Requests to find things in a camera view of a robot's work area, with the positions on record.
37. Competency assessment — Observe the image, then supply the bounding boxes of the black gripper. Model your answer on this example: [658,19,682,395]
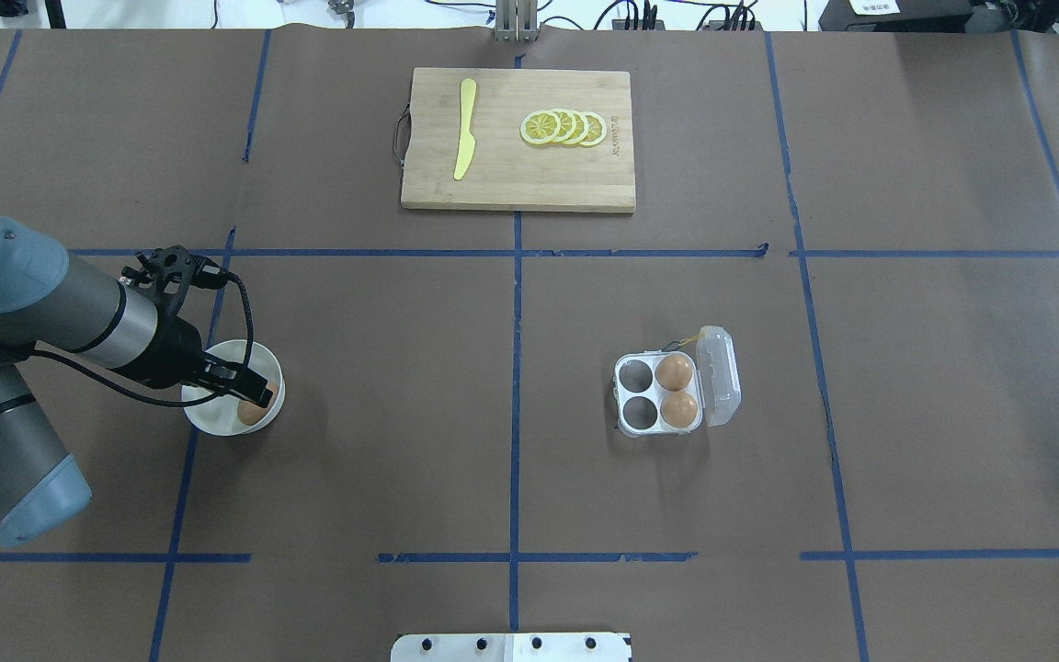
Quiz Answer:
[130,318,279,409]

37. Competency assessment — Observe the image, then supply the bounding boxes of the brown egg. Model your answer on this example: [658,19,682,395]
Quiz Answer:
[661,393,700,430]
[236,401,269,427]
[656,352,694,393]

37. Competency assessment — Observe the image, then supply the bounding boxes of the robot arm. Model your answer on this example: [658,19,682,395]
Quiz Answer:
[0,215,285,549]

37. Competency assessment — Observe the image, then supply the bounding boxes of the clear plastic egg box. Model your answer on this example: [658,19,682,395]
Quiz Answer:
[612,325,741,439]

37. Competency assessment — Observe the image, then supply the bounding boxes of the brown egg in box front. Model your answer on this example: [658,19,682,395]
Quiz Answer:
[661,393,700,430]

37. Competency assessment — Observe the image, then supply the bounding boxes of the white bowl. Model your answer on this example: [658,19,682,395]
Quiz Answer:
[180,339,287,436]

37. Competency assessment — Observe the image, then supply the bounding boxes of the yellow plastic knife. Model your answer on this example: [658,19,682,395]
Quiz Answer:
[453,78,478,181]

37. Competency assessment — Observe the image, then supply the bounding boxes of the wooden cutting board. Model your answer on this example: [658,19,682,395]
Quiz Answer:
[401,67,636,214]

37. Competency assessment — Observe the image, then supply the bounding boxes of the lemon slice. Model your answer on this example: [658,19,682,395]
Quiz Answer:
[577,112,607,147]
[518,110,563,145]
[548,108,577,145]
[563,110,589,145]

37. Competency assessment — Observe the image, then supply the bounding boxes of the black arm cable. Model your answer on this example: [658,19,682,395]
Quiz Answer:
[28,271,256,408]

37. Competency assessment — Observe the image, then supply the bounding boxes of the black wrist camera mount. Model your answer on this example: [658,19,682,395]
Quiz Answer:
[119,245,231,323]

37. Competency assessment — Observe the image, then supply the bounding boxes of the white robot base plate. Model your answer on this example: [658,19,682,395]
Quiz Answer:
[390,632,633,661]

